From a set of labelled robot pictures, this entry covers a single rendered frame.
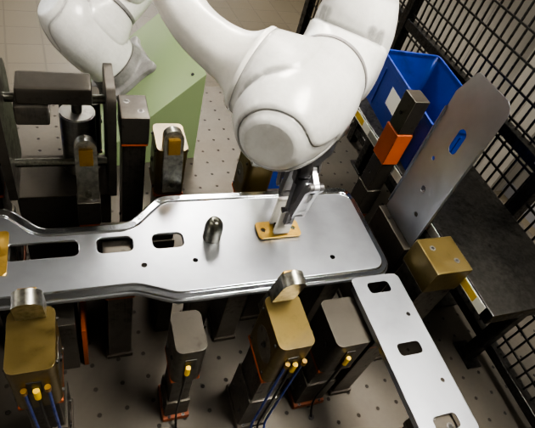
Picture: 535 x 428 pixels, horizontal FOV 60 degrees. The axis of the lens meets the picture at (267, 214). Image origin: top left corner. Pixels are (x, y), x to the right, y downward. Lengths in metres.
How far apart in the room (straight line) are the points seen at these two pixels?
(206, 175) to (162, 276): 0.65
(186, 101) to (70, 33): 0.32
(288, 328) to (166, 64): 0.89
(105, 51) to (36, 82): 0.55
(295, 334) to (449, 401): 0.27
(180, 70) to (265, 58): 0.86
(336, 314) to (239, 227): 0.23
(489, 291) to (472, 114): 0.33
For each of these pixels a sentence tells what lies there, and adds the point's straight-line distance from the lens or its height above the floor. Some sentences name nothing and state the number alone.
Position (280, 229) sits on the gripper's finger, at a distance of 0.85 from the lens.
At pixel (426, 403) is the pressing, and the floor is 1.00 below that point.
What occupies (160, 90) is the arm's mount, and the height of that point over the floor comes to 0.90.
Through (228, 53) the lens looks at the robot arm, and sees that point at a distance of 0.51.
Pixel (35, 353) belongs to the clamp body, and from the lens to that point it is 0.68.
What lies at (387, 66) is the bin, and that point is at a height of 1.14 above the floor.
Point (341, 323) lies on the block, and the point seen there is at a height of 0.98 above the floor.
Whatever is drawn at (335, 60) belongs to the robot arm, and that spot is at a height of 1.42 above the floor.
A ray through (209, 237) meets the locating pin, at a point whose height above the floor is 1.02.
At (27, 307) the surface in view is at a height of 1.09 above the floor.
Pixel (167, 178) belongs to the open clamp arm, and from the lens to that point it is 0.91.
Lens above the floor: 1.64
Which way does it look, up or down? 46 degrees down
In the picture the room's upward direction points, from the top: 19 degrees clockwise
